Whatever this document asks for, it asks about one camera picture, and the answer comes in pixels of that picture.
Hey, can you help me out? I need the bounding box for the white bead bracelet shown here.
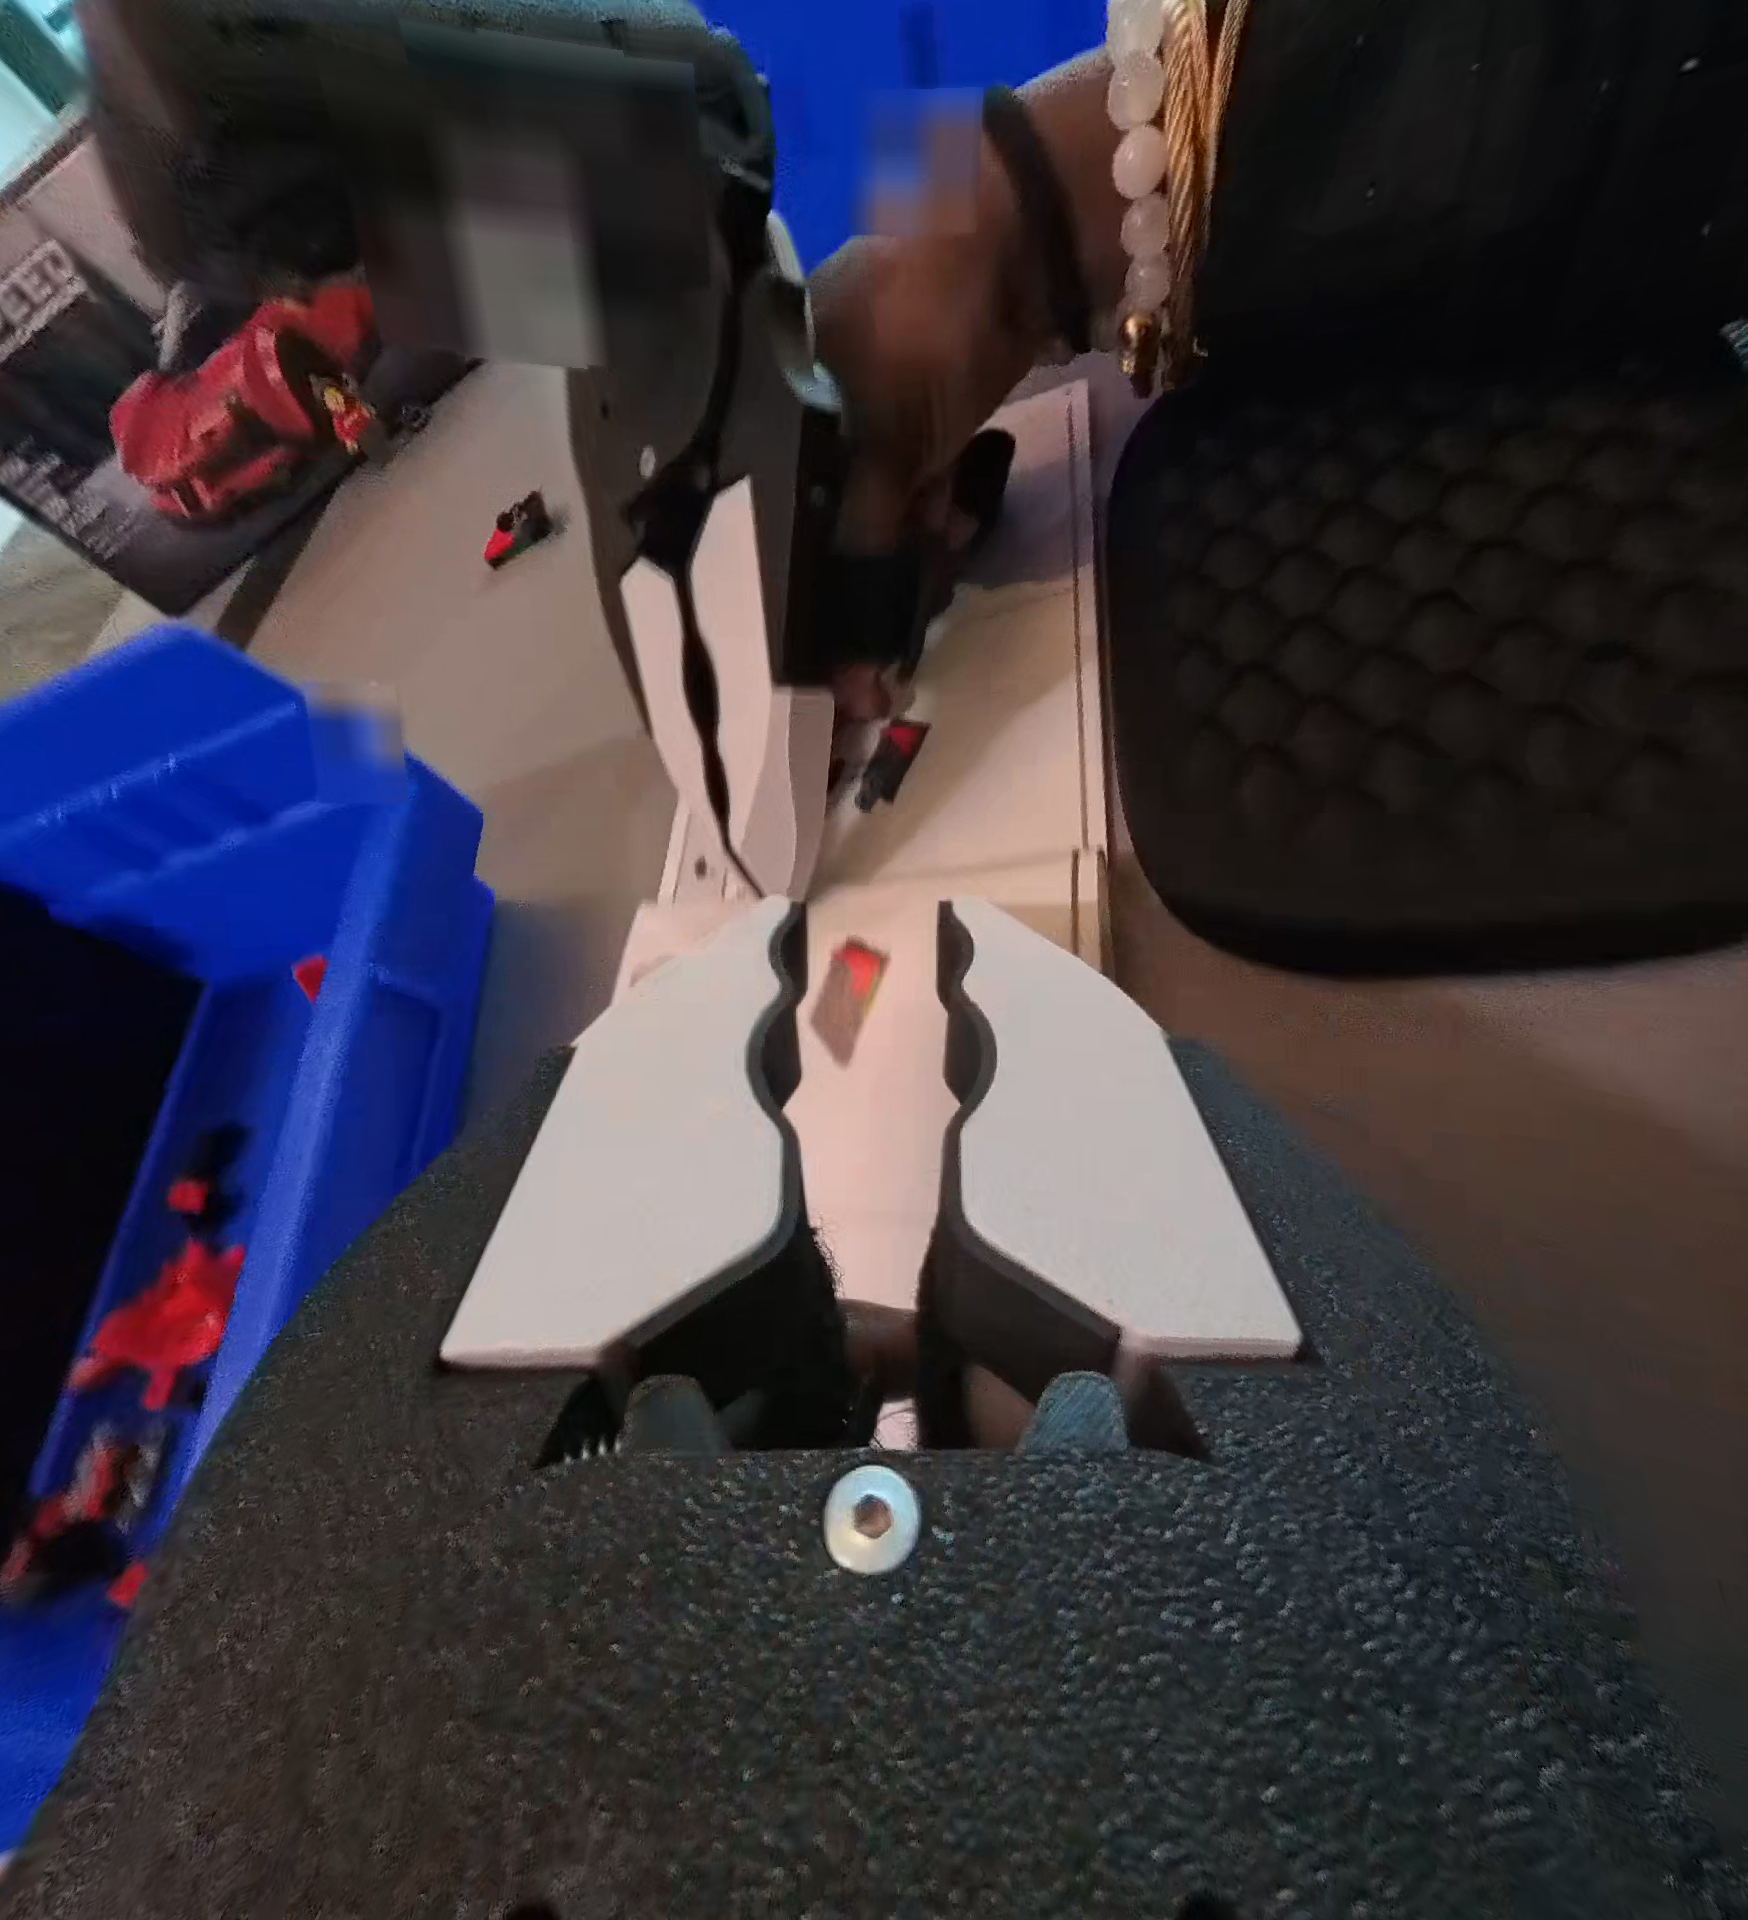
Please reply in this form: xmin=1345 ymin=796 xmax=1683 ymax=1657
xmin=1105 ymin=0 xmax=1191 ymax=363

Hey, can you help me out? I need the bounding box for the white instruction booklet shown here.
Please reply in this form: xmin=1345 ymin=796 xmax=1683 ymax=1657
xmin=616 ymin=374 xmax=1115 ymax=1307

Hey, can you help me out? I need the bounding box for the gold bracelet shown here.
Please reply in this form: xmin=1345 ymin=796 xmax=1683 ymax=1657
xmin=1121 ymin=0 xmax=1251 ymax=399

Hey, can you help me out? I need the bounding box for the toy car set box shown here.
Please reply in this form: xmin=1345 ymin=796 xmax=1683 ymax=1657
xmin=0 ymin=248 xmax=477 ymax=620

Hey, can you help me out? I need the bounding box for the black quilted cushion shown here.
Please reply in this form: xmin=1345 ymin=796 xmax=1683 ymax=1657
xmin=1105 ymin=301 xmax=1748 ymax=977

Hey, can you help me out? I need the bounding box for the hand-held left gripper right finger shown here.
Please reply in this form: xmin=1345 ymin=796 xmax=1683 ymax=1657
xmin=934 ymin=895 xmax=1310 ymax=1369

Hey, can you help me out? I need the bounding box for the blue storage bin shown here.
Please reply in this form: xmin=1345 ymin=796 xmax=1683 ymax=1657
xmin=0 ymin=622 xmax=497 ymax=1907
xmin=696 ymin=0 xmax=1115 ymax=277

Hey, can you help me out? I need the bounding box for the black wristband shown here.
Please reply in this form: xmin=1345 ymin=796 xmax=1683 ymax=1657
xmin=983 ymin=87 xmax=1101 ymax=363

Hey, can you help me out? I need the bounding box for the person's right forearm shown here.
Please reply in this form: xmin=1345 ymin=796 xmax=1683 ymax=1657
xmin=1196 ymin=0 xmax=1748 ymax=392

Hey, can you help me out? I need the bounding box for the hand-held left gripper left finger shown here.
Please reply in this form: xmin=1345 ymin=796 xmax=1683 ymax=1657
xmin=437 ymin=895 xmax=807 ymax=1375

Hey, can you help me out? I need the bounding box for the pile of red black bricks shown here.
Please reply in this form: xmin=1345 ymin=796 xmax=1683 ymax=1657
xmin=0 ymin=953 xmax=329 ymax=1613

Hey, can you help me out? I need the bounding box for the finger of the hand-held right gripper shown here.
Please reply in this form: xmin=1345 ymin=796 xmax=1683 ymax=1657
xmin=616 ymin=495 xmax=743 ymax=895
xmin=701 ymin=483 xmax=845 ymax=903

